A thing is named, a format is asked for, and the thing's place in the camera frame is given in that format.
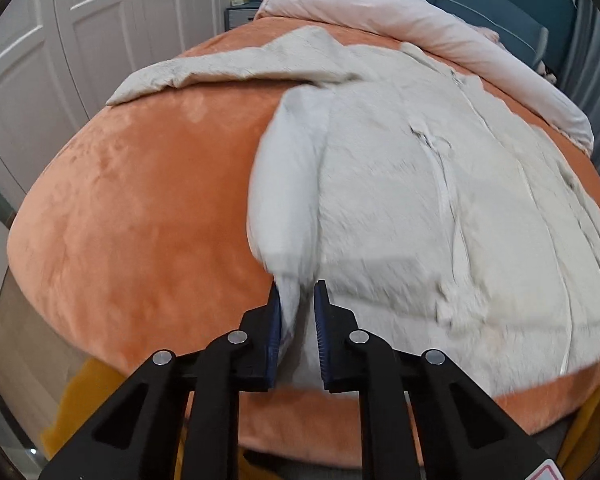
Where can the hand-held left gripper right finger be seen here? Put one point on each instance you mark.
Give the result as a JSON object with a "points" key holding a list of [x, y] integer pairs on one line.
{"points": [[322, 335]]}

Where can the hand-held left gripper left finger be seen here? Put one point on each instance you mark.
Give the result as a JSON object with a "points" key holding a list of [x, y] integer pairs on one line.
{"points": [[275, 330]]}

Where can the white fluffy coat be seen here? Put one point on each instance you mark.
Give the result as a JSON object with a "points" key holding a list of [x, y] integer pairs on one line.
{"points": [[405, 210]]}

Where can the orange plush bed blanket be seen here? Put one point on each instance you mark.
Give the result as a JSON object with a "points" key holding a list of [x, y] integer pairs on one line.
{"points": [[129, 210]]}

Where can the yellow bed skirt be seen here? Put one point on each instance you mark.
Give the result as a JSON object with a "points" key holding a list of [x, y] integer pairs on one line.
{"points": [[84, 400]]}

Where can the dark blue nightstand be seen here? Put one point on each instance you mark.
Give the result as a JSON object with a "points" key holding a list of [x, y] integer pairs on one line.
{"points": [[237, 17]]}

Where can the pale pink duvet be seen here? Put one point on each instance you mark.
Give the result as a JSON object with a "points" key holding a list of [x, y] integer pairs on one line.
{"points": [[380, 5]]}

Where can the white panelled wardrobe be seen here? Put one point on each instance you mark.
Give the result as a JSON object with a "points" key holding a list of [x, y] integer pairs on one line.
{"points": [[104, 10]]}

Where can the grey sheer curtain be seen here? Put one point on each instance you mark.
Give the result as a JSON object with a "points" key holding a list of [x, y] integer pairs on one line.
{"points": [[595, 60]]}

